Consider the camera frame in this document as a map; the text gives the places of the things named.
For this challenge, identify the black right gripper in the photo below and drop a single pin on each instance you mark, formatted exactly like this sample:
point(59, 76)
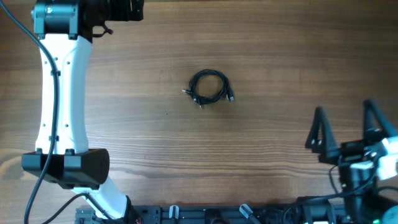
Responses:
point(350, 150)

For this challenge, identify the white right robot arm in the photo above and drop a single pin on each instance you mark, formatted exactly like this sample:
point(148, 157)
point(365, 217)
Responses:
point(361, 165)

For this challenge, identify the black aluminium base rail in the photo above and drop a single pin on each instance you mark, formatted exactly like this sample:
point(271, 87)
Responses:
point(269, 214)

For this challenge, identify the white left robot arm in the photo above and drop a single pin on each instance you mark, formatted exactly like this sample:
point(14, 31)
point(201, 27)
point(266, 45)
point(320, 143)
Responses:
point(62, 155)

